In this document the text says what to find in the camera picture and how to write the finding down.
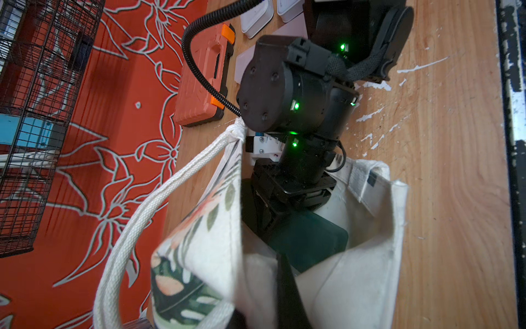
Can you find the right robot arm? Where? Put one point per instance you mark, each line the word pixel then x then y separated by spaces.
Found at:
pixel 303 88

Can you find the dark green pencil case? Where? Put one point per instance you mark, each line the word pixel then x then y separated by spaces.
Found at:
pixel 304 237

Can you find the grey pencil case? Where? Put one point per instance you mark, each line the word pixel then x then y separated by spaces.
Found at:
pixel 289 9
pixel 257 18

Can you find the white canvas tote bag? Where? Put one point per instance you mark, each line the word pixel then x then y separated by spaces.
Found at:
pixel 211 270

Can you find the black wire wall basket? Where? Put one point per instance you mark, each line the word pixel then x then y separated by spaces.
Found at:
pixel 45 48

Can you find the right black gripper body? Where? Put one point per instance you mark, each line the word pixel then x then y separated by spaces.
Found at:
pixel 299 179

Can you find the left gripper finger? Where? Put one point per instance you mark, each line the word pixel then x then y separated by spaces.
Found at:
pixel 290 308

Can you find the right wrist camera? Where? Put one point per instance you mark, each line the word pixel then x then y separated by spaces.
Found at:
pixel 263 146

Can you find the light blue box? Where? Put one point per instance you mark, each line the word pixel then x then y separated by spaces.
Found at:
pixel 34 133

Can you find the translucent plastic pencil box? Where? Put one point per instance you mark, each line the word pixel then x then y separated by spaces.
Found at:
pixel 268 50

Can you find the small black round device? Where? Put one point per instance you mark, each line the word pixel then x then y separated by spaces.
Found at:
pixel 80 54

